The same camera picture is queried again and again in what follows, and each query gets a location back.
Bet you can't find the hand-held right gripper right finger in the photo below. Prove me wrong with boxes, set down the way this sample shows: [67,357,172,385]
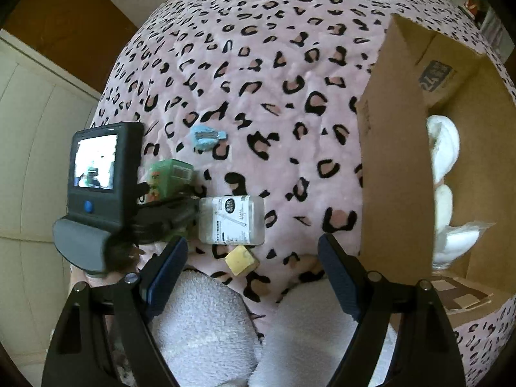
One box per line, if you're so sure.
[318,233,468,387]

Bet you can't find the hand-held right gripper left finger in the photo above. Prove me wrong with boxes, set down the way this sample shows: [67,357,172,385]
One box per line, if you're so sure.
[41,236,188,387]

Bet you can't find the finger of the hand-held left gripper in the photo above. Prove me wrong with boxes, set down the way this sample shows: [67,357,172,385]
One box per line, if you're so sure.
[137,213,200,246]
[139,193,201,215]

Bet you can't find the green printed carton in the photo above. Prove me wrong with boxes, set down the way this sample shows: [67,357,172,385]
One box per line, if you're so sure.
[145,159,195,243]

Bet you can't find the clear plastic bottle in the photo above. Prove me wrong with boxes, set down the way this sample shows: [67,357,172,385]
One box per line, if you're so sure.
[198,195,265,246]

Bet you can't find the brown cardboard box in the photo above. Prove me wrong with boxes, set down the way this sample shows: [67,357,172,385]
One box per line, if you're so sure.
[355,13,516,325]

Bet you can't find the plastic bag of cotton pads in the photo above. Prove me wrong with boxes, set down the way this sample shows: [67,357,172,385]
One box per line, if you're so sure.
[433,222,496,267]

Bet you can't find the small white cloth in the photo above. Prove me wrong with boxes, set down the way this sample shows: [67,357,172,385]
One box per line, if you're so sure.
[433,183,454,231]

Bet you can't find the large white cloth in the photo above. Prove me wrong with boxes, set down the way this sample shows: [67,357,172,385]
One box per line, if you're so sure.
[426,115,460,183]

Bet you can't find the person's left hand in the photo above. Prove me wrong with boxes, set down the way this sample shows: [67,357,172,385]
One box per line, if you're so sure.
[70,246,146,291]

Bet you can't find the person's right leg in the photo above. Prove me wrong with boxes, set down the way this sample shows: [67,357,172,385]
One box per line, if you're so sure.
[246,278,400,387]

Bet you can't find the person's leg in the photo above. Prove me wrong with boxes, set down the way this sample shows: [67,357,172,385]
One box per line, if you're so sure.
[147,268,263,387]
[246,278,400,387]

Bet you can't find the person's left leg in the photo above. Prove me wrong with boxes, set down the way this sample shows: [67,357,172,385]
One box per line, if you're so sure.
[147,268,263,387]

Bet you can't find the white wardrobe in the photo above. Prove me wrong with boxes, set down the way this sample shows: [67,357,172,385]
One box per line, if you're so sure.
[0,28,103,373]

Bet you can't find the yellow cube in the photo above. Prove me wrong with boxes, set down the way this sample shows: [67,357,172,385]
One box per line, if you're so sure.
[224,245,260,278]

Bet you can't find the blue hair clip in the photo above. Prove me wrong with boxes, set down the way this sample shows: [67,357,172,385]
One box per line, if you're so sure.
[190,126,227,152]

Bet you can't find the brown wooden door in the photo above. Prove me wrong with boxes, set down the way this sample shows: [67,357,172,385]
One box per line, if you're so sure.
[8,0,140,99]

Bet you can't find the floral cloth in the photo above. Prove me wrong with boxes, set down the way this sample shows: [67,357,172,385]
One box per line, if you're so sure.
[481,8,509,62]

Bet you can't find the small red box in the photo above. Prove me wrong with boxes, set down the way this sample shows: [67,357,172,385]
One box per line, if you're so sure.
[463,0,483,21]

